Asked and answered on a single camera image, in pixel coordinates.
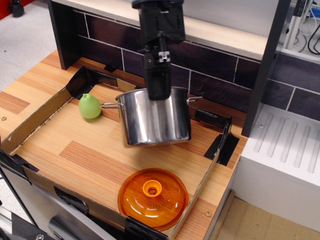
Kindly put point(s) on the green plastic pear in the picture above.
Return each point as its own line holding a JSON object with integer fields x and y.
{"x": 89, "y": 106}

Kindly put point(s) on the orange glass pot lid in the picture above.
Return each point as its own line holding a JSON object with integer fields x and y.
{"x": 153, "y": 196}

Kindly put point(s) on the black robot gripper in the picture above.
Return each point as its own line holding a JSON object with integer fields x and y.
{"x": 161, "y": 24}

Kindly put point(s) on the stainless steel pot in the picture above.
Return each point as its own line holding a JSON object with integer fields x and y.
{"x": 146, "y": 122}

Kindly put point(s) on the cardboard fence with black tape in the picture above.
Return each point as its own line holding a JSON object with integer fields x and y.
{"x": 49, "y": 144}

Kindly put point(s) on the white drainboard sink unit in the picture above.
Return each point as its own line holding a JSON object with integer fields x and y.
{"x": 279, "y": 168}

